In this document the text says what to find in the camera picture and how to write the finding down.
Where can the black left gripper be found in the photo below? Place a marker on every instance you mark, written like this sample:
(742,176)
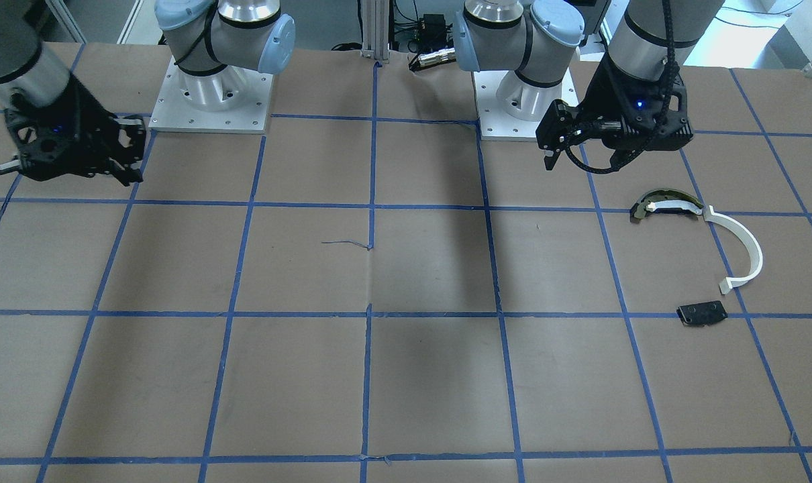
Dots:
(602,102)

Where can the white curved plastic arc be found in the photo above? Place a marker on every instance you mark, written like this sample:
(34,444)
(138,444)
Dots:
(747,239)

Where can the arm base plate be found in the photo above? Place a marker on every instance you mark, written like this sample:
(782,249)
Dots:
(510,109)
(235,100)

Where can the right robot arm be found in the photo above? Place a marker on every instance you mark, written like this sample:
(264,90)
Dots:
(202,38)

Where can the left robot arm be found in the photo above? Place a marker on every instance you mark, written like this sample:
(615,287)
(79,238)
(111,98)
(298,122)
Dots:
(538,42)

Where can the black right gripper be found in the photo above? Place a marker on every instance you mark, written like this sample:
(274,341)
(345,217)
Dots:
(86,119)

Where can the small black plastic plate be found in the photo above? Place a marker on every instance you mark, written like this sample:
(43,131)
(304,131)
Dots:
(702,314)

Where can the dark green brake shoe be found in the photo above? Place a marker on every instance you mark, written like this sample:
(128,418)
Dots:
(670,201)

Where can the aluminium frame post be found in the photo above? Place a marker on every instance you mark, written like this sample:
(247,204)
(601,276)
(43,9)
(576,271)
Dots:
(374,24)

